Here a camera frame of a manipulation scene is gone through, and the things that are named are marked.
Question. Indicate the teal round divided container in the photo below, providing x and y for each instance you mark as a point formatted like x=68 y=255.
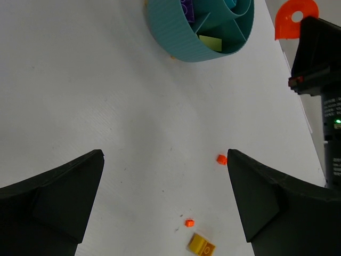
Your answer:
x=179 y=38

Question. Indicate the tiny orange lego piece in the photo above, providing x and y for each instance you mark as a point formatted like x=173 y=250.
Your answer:
x=189 y=223

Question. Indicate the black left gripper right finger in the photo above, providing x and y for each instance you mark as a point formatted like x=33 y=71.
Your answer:
x=283 y=215

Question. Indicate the small orange lego stud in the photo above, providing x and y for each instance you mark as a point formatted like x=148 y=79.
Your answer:
x=222 y=159

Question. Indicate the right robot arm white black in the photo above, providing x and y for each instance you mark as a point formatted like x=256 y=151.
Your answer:
x=330 y=107

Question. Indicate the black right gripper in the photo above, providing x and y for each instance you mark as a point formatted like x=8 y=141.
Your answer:
x=316 y=68

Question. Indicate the yellow lego brick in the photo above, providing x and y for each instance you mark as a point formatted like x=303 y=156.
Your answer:
x=201 y=246

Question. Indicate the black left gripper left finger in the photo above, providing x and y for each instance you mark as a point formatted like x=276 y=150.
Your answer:
x=48 y=214

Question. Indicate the purple lego piece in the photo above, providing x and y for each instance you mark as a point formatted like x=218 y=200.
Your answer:
x=187 y=6

